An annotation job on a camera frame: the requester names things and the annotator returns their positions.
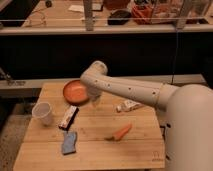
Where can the blue sponge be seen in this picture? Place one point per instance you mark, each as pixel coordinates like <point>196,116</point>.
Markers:
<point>68,145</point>

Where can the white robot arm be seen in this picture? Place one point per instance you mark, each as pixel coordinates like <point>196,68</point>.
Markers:
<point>189,114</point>

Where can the orange crate on back bench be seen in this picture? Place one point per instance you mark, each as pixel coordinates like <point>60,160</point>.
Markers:
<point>142,14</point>

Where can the white paper sheet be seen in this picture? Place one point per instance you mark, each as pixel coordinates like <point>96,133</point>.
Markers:
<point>76,8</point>

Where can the black object on back bench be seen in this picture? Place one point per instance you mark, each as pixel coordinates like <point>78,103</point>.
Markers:
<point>119,17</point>

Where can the orange round bowl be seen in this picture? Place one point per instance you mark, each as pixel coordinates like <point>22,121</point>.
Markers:
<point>74,92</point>

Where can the black and white snack bar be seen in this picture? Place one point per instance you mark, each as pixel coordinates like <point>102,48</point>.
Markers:
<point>68,116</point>

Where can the orange toy carrot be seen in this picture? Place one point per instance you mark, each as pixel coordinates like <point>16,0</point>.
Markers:
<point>118,135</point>

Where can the grey metal post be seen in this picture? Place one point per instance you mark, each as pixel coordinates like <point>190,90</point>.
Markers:
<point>183,14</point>
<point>88,14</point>

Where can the grey metal post right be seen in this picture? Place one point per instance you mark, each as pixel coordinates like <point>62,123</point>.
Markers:
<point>183,14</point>

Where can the metal clamp bracket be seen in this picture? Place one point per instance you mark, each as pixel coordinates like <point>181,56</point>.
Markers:
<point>10,81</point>

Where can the white paper cup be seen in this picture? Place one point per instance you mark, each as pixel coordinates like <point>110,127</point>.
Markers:
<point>43,112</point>

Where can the small white plastic bottle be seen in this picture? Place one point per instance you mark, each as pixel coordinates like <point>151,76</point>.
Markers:
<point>128,105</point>

